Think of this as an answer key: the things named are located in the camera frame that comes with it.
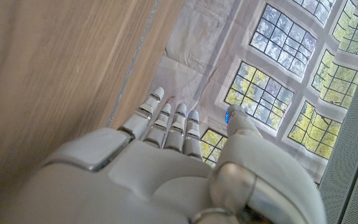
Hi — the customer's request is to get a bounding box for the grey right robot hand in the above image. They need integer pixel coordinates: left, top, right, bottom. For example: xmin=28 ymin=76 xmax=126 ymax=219
xmin=0 ymin=86 xmax=328 ymax=224

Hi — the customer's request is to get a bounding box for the printed window backdrop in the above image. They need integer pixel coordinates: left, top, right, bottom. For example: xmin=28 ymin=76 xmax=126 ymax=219
xmin=146 ymin=0 xmax=358 ymax=187

